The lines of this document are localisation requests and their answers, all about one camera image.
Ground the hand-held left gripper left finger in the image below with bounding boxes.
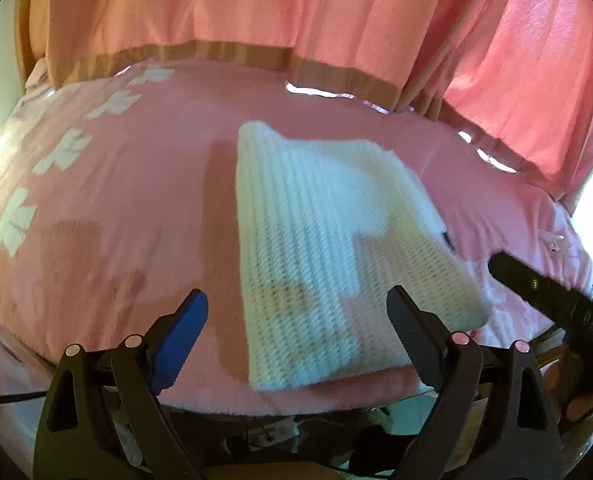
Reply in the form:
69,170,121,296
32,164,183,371
32,288,210,480

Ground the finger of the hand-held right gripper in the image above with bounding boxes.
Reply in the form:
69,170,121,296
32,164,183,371
488,252,593,335

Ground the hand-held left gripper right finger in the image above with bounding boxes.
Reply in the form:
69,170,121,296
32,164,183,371
385,285,565,480

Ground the white knitted cloth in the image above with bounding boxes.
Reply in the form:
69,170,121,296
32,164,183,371
234,120,492,393

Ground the pink blanket with white flowers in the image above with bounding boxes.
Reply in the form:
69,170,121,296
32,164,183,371
0,57,593,418

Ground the pink curtain with tan hem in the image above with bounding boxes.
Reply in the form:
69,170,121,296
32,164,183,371
15,0,593,211

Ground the black cable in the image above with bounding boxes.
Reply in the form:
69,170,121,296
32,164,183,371
0,391,53,408

